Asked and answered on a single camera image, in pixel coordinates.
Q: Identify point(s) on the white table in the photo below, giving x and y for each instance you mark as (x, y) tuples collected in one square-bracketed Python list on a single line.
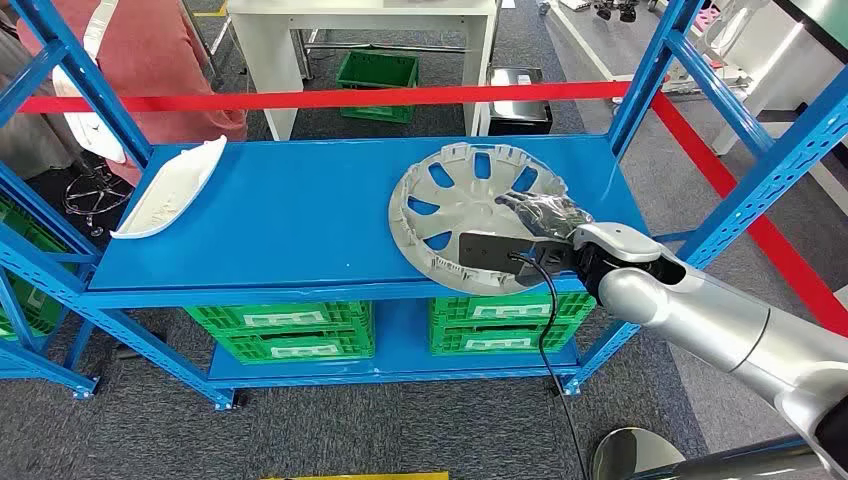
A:
[(278, 66)]

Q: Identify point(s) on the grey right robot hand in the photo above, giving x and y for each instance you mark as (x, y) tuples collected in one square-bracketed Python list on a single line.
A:
[(553, 217)]

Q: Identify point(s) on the white desk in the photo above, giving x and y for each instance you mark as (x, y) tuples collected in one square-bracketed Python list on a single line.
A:
[(795, 73)]

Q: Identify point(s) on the grey plastic hubcap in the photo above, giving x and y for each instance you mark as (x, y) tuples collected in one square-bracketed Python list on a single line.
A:
[(464, 199)]

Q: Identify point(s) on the person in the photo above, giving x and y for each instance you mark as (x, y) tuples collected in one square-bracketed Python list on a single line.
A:
[(159, 60)]

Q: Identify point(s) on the black glossy box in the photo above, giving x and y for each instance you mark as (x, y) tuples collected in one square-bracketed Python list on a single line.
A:
[(520, 116)]

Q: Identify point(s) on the black chair casters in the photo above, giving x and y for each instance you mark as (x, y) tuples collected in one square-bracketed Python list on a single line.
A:
[(616, 10)]

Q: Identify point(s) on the chrome swivel chair base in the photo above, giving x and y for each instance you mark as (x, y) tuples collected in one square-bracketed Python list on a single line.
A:
[(96, 195)]

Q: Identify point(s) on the green plastic crate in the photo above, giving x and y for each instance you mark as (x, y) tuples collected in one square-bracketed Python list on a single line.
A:
[(378, 69), (450, 341), (218, 316), (245, 348), (457, 310), (30, 308)]

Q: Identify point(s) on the clear plastic hand wrap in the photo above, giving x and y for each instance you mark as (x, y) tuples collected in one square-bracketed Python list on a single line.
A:
[(556, 215)]

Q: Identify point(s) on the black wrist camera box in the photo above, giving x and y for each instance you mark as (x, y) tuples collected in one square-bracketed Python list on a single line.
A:
[(484, 252)]

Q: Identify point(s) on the blue metal shelf rack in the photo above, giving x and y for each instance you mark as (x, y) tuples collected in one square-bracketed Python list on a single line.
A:
[(40, 371), (298, 212)]

